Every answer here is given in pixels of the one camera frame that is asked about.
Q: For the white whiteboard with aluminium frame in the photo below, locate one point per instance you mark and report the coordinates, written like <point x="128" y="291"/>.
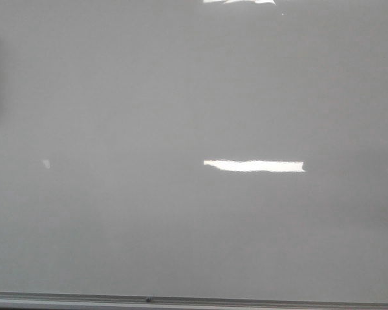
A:
<point x="193" y="154"/>

